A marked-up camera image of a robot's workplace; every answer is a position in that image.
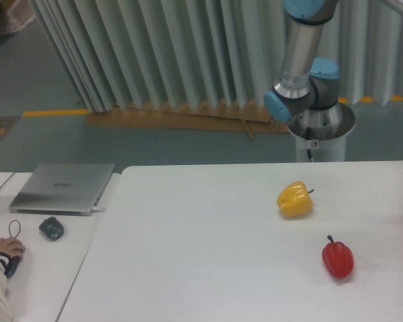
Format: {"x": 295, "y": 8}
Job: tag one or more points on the person's hand at mouse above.
{"x": 12, "y": 247}

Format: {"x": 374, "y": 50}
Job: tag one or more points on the black computer mouse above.
{"x": 11, "y": 265}

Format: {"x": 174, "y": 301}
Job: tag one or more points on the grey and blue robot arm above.
{"x": 294, "y": 91}

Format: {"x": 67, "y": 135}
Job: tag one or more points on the black open earbud case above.
{"x": 52, "y": 228}

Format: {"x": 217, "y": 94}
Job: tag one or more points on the silver closed laptop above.
{"x": 63, "y": 188}

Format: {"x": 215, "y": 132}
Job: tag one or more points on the grey folding partition screen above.
{"x": 216, "y": 52}

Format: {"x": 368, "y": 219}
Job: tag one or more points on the clear plastic bag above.
{"x": 15, "y": 16}

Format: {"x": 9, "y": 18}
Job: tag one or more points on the brown cardboard sheet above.
{"x": 250, "y": 119}

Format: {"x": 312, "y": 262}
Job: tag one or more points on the yellow bell pepper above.
{"x": 295, "y": 200}

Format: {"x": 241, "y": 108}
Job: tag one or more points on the red bell pepper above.
{"x": 337, "y": 258}

